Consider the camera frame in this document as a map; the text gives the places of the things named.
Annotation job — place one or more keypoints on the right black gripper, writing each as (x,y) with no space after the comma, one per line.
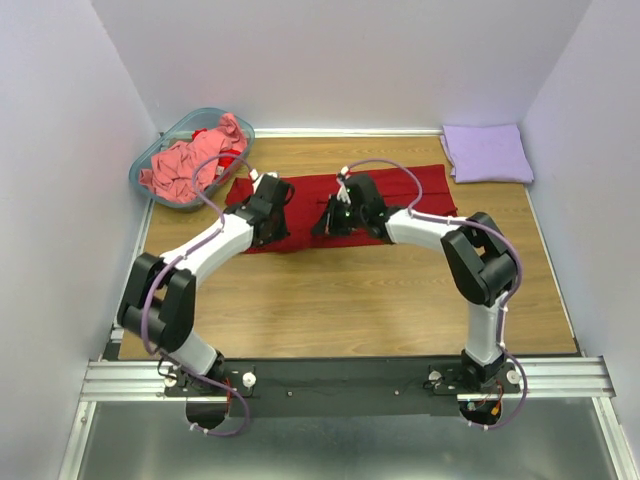
(328,226)

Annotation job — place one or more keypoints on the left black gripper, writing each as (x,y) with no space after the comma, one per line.
(280,232)

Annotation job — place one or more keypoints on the dark red t shirt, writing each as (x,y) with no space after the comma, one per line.
(311,196)

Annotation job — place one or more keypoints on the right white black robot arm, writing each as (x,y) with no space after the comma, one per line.
(484,266)

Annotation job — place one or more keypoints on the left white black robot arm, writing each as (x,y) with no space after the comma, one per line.
(158,304)

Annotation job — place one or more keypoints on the pink t shirt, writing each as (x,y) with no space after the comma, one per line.
(170,173)

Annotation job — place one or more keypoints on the clear blue plastic bin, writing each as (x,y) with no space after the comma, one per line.
(203,118)

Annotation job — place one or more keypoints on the folded lavender t shirt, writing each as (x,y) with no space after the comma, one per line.
(486,154)

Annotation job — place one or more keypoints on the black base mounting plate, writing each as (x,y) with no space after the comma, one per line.
(349,387)

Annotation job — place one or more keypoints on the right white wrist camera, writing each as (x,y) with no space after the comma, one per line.
(343,192)

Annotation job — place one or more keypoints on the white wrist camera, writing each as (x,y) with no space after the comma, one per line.
(343,192)
(256,178)

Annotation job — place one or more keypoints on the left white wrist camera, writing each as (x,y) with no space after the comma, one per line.
(256,178)

